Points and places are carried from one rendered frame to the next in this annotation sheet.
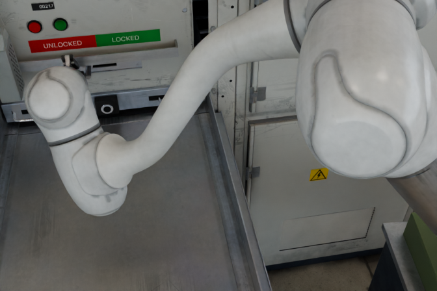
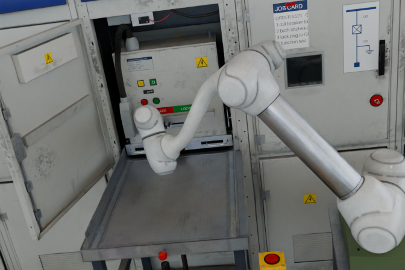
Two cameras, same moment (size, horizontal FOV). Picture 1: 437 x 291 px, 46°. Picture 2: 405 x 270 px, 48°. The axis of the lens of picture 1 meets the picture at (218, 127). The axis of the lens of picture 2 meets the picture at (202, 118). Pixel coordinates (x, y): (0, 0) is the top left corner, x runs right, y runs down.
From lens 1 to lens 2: 0.96 m
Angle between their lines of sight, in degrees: 24
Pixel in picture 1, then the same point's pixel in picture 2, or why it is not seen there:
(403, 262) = (334, 221)
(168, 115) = (190, 117)
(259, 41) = not seen: hidden behind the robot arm
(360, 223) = not seen: hidden behind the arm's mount
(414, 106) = (248, 76)
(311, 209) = (311, 227)
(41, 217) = (138, 191)
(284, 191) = (288, 210)
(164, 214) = (199, 190)
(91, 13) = (170, 94)
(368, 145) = (233, 90)
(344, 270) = not seen: outside the picture
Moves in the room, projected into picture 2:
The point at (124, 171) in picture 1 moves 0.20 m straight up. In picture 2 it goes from (173, 148) to (164, 100)
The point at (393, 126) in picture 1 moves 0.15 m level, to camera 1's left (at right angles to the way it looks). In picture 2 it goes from (238, 82) to (188, 85)
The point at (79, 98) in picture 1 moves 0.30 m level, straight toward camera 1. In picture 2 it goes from (155, 115) to (156, 147)
